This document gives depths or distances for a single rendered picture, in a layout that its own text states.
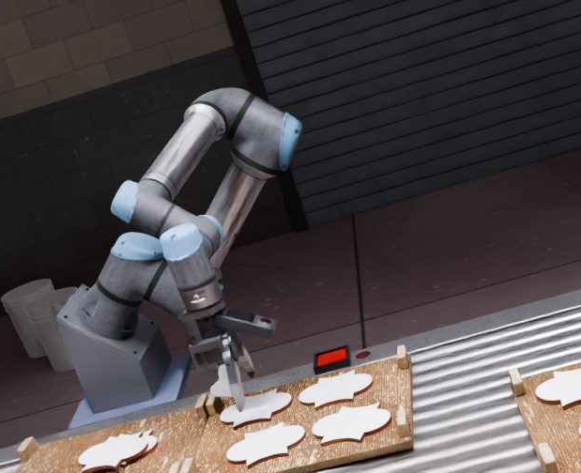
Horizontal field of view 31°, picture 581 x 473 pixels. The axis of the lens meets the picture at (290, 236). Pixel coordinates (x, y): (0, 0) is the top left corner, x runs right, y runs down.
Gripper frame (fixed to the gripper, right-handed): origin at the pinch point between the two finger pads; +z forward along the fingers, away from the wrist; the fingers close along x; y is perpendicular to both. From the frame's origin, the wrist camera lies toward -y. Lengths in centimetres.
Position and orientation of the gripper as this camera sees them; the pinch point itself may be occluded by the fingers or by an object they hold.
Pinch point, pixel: (251, 394)
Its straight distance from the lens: 203.7
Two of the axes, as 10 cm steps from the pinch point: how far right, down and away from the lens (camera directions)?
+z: 3.2, 9.1, 2.6
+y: -9.4, 2.8, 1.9
